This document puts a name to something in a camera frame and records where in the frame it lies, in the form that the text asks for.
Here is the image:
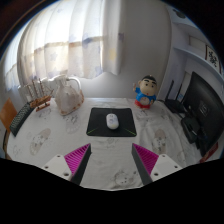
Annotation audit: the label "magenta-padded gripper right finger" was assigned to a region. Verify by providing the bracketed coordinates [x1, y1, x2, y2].
[131, 143, 183, 186]

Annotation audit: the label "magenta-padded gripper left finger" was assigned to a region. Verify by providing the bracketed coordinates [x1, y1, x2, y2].
[42, 143, 92, 186]

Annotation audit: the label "white cartoon-print computer mouse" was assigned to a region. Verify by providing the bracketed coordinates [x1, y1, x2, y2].
[105, 113, 120, 130]

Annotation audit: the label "black mouse pad green lines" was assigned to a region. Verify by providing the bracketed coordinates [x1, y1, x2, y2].
[86, 107, 138, 138]

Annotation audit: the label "white cartoon-print tablecloth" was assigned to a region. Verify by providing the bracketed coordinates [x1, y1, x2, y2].
[4, 97, 214, 192]

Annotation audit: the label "black router with antennas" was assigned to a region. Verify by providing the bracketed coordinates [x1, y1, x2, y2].
[164, 79, 188, 114]

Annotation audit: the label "large white conch shell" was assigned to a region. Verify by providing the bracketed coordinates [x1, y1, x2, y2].
[54, 74, 85, 116]

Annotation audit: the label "wooden model sailing ship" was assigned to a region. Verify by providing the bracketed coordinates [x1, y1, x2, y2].
[25, 78, 54, 112]

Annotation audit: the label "cartoon boy figurine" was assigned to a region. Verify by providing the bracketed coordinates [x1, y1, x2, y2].
[132, 74, 158, 110]

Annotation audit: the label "black computer keyboard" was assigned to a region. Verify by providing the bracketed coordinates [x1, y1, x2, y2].
[9, 101, 36, 138]

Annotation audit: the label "black computer monitor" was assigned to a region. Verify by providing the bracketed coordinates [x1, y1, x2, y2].
[182, 71, 224, 156]

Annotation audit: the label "white radiator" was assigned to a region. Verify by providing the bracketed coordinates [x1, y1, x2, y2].
[18, 76, 83, 101]

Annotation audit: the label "brown wooden chair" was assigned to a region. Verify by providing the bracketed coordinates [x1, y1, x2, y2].
[0, 97, 18, 133]

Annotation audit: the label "white star-print curtain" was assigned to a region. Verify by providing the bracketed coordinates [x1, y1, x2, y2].
[4, 0, 125, 91]

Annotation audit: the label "white wall shelf unit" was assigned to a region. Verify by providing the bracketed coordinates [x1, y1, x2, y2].
[168, 8, 224, 84]

